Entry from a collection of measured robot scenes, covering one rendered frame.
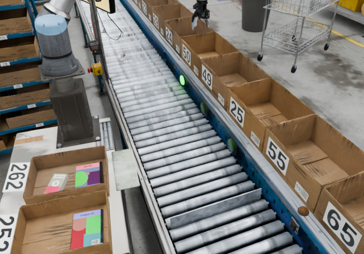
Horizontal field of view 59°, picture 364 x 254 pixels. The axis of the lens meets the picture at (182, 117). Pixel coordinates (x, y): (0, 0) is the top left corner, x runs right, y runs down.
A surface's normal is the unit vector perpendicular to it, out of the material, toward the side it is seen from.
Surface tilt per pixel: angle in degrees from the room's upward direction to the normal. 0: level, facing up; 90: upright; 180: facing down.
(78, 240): 0
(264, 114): 1
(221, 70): 89
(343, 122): 0
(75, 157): 89
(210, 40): 90
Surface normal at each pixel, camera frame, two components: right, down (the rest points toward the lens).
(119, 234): -0.03, -0.80
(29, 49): 0.30, 0.56
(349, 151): -0.94, 0.22
